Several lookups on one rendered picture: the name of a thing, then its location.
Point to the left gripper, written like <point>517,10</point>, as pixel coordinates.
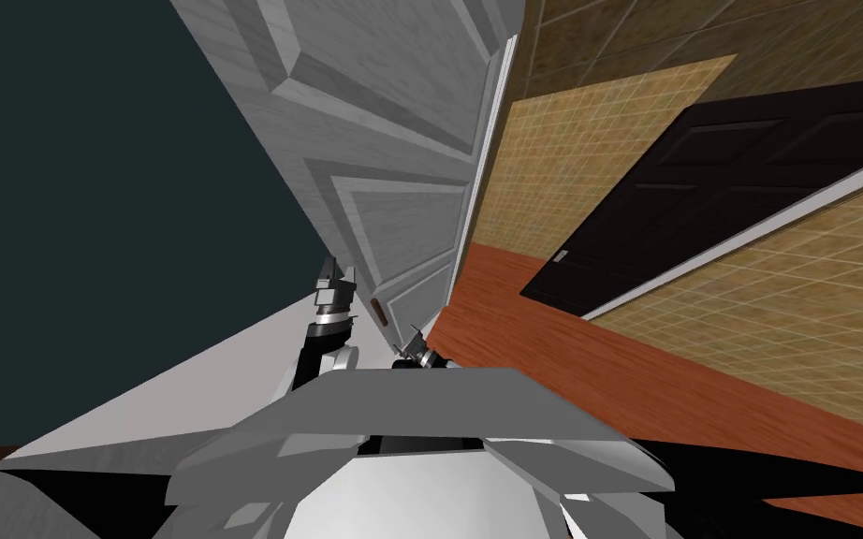
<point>333,299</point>

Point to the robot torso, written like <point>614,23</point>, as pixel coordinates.
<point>416,486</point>

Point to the grey panelled door leaf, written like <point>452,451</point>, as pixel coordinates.
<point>371,97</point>

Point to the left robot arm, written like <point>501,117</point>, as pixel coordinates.
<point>321,355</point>

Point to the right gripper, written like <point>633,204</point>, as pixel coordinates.
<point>413,346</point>

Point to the black panelled door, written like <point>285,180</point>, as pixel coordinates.
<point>708,195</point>

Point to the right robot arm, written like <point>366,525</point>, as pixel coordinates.
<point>437,361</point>

